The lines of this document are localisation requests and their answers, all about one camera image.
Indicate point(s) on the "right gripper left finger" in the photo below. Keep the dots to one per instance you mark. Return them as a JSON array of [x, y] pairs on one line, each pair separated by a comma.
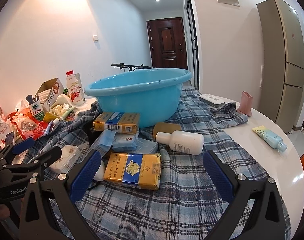
[[38, 220]]

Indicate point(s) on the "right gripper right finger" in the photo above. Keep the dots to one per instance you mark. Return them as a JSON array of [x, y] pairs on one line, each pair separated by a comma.
[[266, 219]]

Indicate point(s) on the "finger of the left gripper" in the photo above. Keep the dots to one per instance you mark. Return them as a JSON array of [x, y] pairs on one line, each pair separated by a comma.
[[45, 158], [10, 151]]

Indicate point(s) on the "blue wet wipes pack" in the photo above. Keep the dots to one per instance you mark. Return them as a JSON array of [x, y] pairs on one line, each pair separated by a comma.
[[104, 142]]

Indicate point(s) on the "gold blue cigarette carton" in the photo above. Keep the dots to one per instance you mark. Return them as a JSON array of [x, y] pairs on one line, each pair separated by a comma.
[[140, 171]]

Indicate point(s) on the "white lotion bottle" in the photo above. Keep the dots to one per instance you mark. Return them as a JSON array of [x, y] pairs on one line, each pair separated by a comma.
[[182, 142]]

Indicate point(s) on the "red snack bag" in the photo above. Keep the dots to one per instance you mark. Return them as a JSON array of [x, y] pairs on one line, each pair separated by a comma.
[[26, 125]]

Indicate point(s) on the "white tissue pack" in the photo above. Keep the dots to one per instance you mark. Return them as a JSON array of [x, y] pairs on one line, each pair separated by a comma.
[[69, 157]]

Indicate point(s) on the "crumpled white paper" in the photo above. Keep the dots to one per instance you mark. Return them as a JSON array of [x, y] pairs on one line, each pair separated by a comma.
[[61, 105]]

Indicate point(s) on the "open cardboard snack box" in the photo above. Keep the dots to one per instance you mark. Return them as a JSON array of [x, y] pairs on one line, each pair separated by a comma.
[[49, 91]]

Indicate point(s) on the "strawberry milk bottle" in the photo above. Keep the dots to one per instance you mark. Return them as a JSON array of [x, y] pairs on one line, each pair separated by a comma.
[[74, 89]]

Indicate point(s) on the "blue plaid cloth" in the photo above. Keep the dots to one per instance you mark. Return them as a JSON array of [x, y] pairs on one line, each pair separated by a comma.
[[187, 205]]

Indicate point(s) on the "pink plastic cup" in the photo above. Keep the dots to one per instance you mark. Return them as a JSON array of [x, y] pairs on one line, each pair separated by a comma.
[[245, 104]]

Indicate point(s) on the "brown flat pack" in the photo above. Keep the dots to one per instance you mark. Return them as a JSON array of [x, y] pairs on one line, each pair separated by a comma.
[[165, 128]]

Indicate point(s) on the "black electric bicycle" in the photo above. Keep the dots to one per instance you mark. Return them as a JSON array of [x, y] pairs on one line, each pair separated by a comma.
[[129, 67]]

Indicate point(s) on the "white flat box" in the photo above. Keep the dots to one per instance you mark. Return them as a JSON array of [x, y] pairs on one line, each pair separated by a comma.
[[212, 100]]

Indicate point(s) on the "blue plastic basin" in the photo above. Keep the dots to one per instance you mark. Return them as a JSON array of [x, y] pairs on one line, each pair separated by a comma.
[[153, 93]]

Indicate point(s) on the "beige refrigerator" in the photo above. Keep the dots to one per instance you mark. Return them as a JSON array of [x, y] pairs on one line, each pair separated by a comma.
[[283, 74]]

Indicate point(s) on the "dark red door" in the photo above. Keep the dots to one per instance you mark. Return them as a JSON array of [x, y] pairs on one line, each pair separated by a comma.
[[167, 43]]

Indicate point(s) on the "white wall switch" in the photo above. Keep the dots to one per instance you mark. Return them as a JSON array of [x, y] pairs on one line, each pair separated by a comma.
[[95, 38]]

